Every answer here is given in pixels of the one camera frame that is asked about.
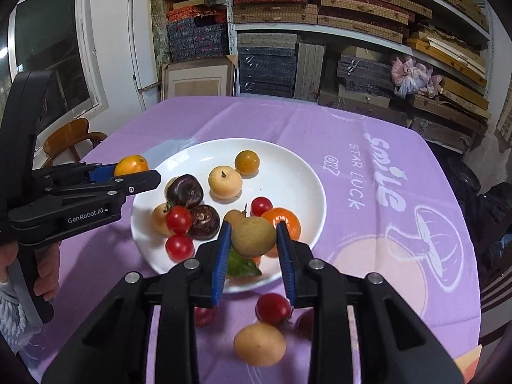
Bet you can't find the yellow orange tomato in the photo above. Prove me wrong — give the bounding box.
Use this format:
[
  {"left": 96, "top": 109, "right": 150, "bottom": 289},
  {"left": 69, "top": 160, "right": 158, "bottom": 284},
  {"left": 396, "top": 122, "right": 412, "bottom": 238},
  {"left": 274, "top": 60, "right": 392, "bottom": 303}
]
[{"left": 114, "top": 154, "right": 149, "bottom": 177}]

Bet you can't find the dark brown passion fruit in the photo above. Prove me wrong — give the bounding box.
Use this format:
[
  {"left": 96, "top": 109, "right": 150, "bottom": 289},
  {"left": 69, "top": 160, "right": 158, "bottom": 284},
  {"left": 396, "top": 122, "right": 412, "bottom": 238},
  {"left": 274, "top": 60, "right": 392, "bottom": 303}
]
[{"left": 164, "top": 174, "right": 204, "bottom": 209}]

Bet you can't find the pale yellow pear fruit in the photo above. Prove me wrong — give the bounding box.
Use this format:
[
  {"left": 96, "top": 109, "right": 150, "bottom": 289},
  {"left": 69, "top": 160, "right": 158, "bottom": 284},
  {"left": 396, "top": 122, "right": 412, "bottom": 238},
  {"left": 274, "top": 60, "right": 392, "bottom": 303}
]
[{"left": 208, "top": 165, "right": 243, "bottom": 199}]

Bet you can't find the pale round fruit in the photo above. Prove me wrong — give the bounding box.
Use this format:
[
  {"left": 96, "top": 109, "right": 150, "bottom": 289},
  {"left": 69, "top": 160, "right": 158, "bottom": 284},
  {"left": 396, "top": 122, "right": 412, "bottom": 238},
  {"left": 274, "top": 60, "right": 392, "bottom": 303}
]
[{"left": 224, "top": 210, "right": 246, "bottom": 230}]

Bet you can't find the yellow-green citrus fruit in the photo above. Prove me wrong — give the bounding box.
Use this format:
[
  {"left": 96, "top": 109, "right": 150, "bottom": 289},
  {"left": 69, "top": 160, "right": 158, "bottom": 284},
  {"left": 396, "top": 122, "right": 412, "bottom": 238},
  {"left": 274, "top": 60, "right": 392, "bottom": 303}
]
[{"left": 234, "top": 150, "right": 260, "bottom": 177}]

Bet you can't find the tan longan fruit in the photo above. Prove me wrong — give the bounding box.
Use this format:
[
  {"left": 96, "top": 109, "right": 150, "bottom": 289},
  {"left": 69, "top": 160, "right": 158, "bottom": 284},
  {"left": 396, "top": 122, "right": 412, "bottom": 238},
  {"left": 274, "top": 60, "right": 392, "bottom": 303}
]
[{"left": 231, "top": 217, "right": 277, "bottom": 258}]

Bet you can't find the mandarin orange with leaf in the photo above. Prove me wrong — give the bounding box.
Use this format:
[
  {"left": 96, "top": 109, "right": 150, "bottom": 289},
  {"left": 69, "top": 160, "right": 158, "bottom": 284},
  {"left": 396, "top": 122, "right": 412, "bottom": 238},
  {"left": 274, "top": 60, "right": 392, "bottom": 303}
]
[{"left": 227, "top": 249, "right": 261, "bottom": 278}]

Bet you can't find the dark brown mangosteen fruit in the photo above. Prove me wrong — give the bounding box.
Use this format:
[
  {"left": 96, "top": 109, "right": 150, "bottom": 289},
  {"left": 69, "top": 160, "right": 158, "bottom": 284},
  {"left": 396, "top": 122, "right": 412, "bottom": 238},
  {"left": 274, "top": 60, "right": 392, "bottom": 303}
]
[{"left": 188, "top": 204, "right": 220, "bottom": 241}]

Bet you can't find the grey knitted sleeve forearm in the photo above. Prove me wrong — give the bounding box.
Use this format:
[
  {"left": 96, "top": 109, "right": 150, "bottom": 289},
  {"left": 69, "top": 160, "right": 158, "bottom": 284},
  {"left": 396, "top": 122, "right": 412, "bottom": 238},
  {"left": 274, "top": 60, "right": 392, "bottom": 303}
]
[{"left": 0, "top": 281, "right": 41, "bottom": 354}]

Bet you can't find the person's left hand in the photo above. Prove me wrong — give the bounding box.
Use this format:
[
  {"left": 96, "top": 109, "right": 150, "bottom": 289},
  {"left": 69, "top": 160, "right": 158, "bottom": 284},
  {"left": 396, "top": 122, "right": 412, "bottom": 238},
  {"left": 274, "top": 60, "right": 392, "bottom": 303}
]
[{"left": 0, "top": 241, "right": 62, "bottom": 302}]

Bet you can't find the small pale peach fruit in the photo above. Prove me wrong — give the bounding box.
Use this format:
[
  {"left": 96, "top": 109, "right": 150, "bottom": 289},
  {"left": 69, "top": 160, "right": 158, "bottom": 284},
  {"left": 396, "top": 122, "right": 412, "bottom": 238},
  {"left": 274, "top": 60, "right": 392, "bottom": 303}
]
[{"left": 151, "top": 203, "right": 174, "bottom": 237}]

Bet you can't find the brown wooden chair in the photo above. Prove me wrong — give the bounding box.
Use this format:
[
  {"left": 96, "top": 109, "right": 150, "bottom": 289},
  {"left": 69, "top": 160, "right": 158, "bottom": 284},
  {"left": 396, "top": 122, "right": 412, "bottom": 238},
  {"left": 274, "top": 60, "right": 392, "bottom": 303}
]
[{"left": 42, "top": 118, "right": 108, "bottom": 168}]

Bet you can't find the small red cherry tomato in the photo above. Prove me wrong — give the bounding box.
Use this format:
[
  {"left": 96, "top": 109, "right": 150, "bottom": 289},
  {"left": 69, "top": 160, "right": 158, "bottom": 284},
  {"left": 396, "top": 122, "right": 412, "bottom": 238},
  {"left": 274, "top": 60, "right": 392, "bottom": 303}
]
[
  {"left": 166, "top": 205, "right": 193, "bottom": 235},
  {"left": 251, "top": 197, "right": 273, "bottom": 217}
]

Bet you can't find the brown paper notebook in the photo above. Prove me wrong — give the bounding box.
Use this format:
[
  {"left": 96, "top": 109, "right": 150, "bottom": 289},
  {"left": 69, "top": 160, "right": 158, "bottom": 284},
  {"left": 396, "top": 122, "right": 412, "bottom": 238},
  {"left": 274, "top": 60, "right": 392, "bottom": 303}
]
[{"left": 455, "top": 345, "right": 483, "bottom": 384}]

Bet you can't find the red cherry tomato front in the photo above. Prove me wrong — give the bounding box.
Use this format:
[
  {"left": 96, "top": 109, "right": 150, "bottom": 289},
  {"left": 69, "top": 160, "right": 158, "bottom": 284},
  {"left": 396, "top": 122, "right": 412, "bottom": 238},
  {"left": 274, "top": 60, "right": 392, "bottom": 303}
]
[{"left": 165, "top": 234, "right": 194, "bottom": 263}]

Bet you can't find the dark red plum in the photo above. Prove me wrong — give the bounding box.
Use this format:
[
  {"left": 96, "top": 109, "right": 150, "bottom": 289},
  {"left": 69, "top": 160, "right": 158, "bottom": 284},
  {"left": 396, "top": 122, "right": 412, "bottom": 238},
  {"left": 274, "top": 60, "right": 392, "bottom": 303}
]
[
  {"left": 295, "top": 308, "right": 314, "bottom": 341},
  {"left": 194, "top": 307, "right": 218, "bottom": 328}
]

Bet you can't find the white oval plate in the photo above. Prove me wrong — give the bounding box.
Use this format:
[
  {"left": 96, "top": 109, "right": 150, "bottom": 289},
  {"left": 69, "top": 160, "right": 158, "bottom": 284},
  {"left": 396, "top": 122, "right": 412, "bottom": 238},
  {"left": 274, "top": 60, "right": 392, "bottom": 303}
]
[{"left": 130, "top": 138, "right": 327, "bottom": 274}]

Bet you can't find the framed picture in cardboard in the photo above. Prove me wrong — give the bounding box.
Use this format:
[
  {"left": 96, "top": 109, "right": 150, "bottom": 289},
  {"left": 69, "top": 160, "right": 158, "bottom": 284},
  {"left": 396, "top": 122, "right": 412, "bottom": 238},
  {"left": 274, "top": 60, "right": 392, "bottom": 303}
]
[{"left": 161, "top": 55, "right": 238, "bottom": 100}]

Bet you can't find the cherry tomato with stem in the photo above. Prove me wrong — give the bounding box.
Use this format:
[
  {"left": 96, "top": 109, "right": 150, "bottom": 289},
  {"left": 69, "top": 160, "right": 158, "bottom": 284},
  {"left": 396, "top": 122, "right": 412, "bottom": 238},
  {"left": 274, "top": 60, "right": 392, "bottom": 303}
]
[{"left": 255, "top": 293, "right": 292, "bottom": 326}]

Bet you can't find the large pale peach fruit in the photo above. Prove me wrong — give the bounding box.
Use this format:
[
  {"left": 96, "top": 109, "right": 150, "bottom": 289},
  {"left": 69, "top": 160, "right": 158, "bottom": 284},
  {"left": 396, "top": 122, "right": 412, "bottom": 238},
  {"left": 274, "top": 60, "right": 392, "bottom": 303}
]
[{"left": 233, "top": 323, "right": 286, "bottom": 367}]

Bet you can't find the small mandarin orange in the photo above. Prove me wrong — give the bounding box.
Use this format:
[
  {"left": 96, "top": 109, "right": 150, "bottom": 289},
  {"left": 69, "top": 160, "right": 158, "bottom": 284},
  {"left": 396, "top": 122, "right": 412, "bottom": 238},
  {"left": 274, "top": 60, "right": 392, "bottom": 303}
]
[{"left": 262, "top": 207, "right": 302, "bottom": 240}]

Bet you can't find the purple printed tablecloth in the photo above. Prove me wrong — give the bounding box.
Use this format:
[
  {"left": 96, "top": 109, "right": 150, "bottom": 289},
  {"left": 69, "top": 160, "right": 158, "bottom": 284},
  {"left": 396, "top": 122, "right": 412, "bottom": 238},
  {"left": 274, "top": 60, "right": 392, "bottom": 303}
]
[{"left": 23, "top": 97, "right": 481, "bottom": 383}]

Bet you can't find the pink plastic bag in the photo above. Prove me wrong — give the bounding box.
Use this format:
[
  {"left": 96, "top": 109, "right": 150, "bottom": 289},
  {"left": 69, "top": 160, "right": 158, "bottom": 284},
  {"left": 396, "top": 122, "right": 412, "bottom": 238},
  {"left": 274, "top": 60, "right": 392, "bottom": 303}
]
[{"left": 390, "top": 55, "right": 443, "bottom": 99}]

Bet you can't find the white metal shelving unit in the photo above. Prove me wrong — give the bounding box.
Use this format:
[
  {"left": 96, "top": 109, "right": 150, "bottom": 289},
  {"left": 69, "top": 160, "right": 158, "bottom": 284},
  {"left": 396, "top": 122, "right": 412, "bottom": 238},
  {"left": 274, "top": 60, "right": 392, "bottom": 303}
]
[{"left": 228, "top": 0, "right": 491, "bottom": 154}]

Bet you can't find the window with white frame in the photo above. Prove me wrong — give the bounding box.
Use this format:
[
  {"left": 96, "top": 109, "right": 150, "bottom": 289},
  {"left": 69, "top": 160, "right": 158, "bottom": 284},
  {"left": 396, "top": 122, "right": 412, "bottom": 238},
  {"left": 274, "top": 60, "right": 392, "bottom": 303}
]
[{"left": 1, "top": 0, "right": 108, "bottom": 149}]

